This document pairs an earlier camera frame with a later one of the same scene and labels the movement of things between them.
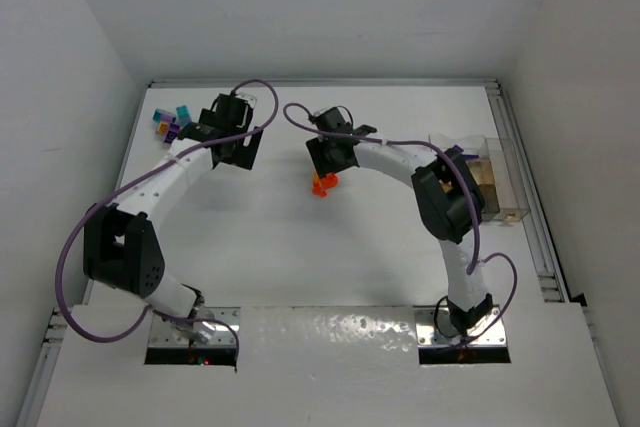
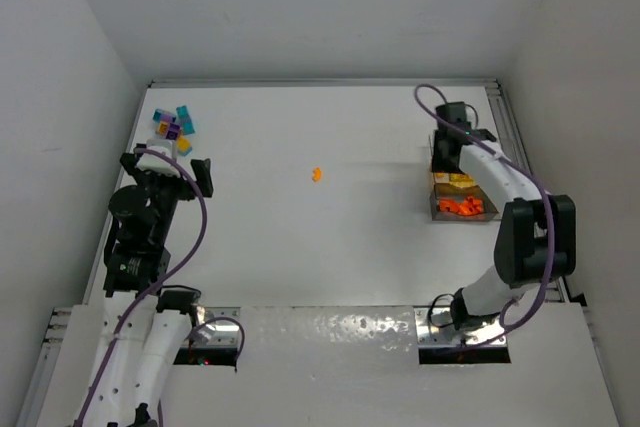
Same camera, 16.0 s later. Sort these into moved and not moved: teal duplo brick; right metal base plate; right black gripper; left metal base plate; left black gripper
Moved: left black gripper; right black gripper
Not moved: right metal base plate; left metal base plate; teal duplo brick
